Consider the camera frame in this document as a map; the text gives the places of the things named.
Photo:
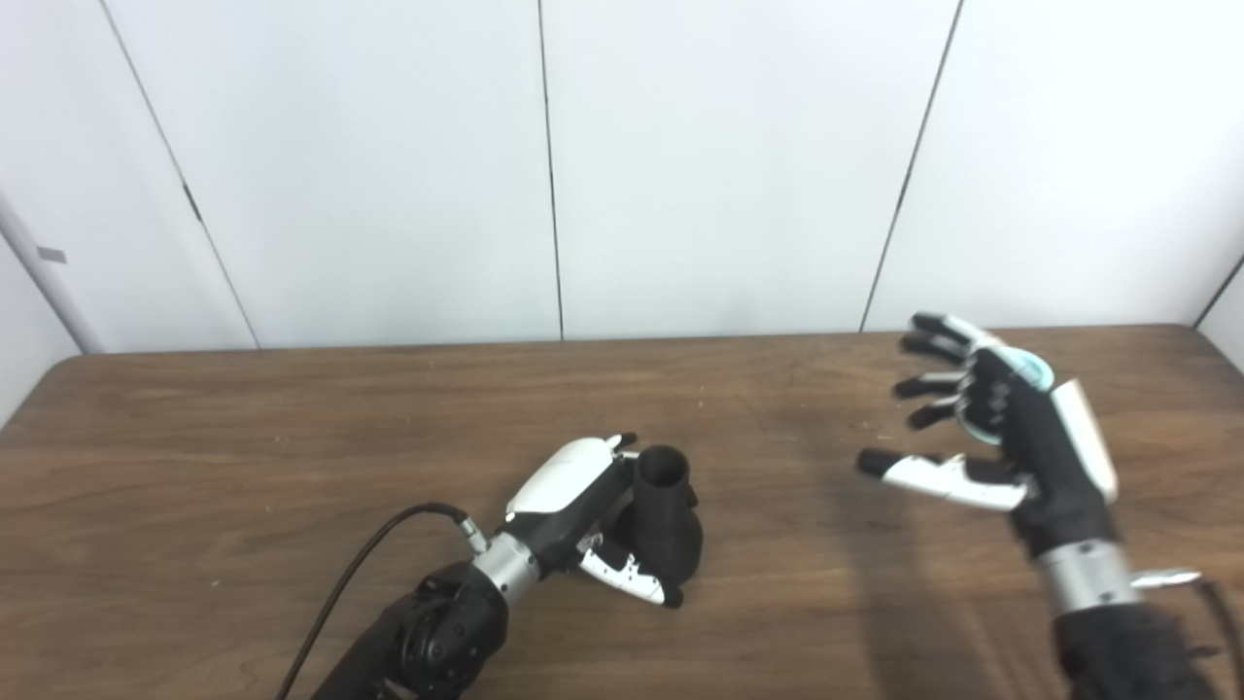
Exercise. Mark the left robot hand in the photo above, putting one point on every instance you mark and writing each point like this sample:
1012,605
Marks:
564,496

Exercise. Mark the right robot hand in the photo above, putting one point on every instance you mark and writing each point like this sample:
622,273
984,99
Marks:
1050,467

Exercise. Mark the black nozzle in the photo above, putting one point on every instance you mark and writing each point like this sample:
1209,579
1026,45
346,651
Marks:
666,530

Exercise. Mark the black wall panel hinge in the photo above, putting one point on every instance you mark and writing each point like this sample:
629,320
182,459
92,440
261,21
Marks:
192,202

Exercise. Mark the small grey wall label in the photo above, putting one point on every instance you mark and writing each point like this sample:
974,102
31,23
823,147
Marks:
51,255

